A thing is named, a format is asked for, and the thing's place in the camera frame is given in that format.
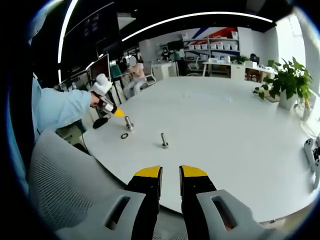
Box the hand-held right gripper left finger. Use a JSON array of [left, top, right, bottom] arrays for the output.
[[74, 164, 164, 240]]

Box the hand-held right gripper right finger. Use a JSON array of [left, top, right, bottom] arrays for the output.
[[179, 164, 288, 240]]

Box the large steel threaded stud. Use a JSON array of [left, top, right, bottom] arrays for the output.
[[124, 115, 135, 131]]

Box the small steel threaded stud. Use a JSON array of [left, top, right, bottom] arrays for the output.
[[159, 132, 170, 150]]

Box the person's left hand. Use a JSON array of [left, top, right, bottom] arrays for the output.
[[89, 91, 102, 109]]

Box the black computer mouse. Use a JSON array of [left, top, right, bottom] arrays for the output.
[[92, 117, 110, 130]]

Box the white office chair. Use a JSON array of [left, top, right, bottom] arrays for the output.
[[138, 61, 157, 91]]

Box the white cabinet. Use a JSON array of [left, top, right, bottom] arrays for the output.
[[152, 62, 180, 81]]

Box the long ceiling light strip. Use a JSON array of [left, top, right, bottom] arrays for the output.
[[121, 11, 273, 42], [57, 0, 80, 65]]

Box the black monitor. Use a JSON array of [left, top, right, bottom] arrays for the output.
[[166, 39, 183, 51]]

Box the grey mesh chair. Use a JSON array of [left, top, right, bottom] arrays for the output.
[[28, 129, 191, 240]]

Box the grey office chair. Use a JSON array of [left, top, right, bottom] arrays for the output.
[[186, 56, 205, 76]]

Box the metal shelf unit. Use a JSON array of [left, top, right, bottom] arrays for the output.
[[182, 31, 241, 61]]

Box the row of white storage boxes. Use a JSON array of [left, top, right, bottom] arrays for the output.
[[187, 43, 238, 51]]

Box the white handheld controller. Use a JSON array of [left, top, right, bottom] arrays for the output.
[[303, 138, 320, 173]]

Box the white office desk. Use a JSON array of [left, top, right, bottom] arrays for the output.
[[202, 59, 276, 81]]

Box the white plant pot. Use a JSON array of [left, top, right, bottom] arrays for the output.
[[278, 88, 298, 111]]

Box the small potted plant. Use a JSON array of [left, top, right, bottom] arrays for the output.
[[229, 54, 250, 65]]

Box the green leafy plant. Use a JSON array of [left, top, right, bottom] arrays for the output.
[[252, 56, 313, 101]]

